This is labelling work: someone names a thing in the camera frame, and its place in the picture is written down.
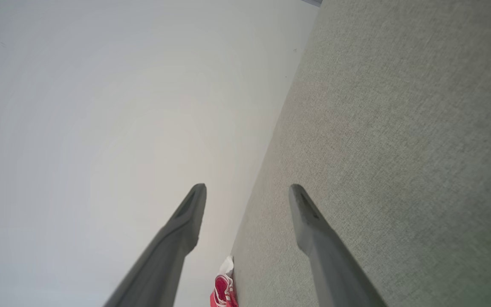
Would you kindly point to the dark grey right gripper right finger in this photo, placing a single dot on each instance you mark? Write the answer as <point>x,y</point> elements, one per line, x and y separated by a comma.
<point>322,247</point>

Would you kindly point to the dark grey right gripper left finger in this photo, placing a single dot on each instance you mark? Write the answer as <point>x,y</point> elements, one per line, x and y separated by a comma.
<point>173,238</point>

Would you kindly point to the red white sports jersey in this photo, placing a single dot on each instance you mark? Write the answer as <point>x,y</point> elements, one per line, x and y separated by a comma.
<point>222,291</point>

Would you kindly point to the grey fabric sofa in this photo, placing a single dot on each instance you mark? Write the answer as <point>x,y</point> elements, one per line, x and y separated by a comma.
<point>390,140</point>

